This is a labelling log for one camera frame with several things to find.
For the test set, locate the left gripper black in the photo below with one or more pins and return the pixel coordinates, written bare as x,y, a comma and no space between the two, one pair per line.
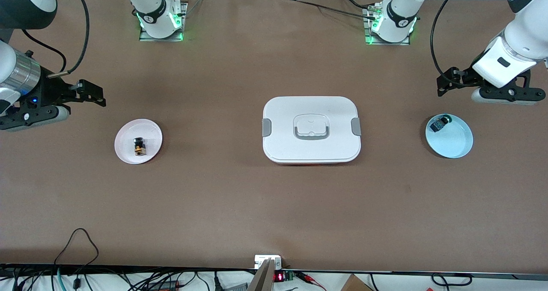
462,79

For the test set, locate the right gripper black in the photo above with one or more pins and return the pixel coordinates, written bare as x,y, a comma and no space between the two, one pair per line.
50,92

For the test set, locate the orange push button switch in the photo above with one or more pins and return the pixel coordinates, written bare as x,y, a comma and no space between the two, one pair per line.
140,149

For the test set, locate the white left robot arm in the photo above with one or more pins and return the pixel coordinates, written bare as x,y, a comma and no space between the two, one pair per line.
524,34

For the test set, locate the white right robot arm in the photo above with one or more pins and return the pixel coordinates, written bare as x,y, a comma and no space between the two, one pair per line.
154,25

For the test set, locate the white lidded lunch box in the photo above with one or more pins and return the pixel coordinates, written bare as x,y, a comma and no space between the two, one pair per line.
282,145

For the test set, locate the brown cardboard box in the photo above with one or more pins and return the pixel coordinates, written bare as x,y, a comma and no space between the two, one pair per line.
355,284

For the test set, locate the light blue round plate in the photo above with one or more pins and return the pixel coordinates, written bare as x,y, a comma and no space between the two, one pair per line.
454,141

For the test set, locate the pink round plate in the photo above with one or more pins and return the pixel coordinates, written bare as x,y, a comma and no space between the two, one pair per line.
128,145

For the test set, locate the red digit display module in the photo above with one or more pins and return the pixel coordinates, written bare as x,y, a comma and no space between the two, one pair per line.
280,277

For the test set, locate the blue push button switch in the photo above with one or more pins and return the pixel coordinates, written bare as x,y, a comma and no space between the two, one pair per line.
437,125

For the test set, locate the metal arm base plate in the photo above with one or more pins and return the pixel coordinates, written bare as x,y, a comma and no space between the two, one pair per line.
143,36
369,40

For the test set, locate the white post bracket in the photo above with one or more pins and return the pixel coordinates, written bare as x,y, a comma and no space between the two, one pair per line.
259,260

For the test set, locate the aluminium camera post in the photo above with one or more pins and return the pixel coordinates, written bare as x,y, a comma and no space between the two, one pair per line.
263,278

